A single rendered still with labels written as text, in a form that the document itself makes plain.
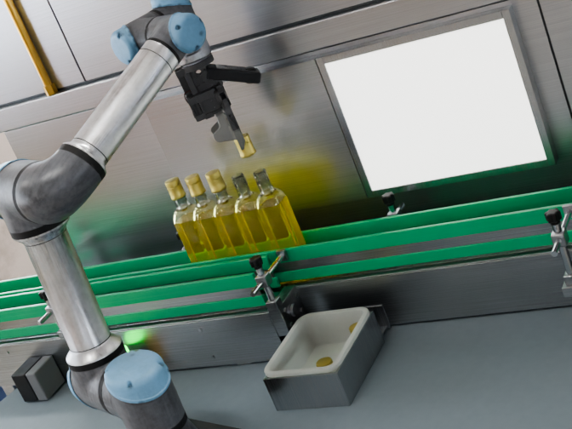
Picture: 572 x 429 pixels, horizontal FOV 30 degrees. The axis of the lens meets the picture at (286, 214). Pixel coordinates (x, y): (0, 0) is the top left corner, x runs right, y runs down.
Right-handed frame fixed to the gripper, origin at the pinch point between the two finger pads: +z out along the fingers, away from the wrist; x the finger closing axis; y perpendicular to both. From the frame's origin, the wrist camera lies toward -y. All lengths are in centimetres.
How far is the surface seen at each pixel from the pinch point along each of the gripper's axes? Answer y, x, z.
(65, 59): 31, -38, -25
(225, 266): 14.9, -1.0, 25.7
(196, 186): 13.7, -6.4, 7.4
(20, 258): 133, -309, 99
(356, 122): -24.1, 1.6, 6.0
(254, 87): -7.2, -9.1, -7.4
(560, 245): -45, 51, 27
